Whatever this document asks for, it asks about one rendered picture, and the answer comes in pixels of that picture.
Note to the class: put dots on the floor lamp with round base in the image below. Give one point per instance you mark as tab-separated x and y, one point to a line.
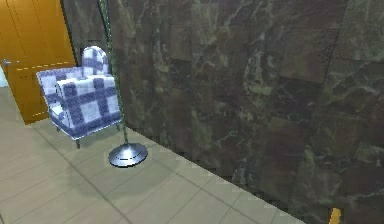
128	155

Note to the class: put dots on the blue checked armchair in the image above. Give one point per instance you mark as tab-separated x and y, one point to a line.
87	101

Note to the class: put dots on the small orange block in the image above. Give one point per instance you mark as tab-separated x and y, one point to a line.
335	216

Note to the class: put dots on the orange wooden room door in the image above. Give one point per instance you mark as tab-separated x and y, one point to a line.
30	40

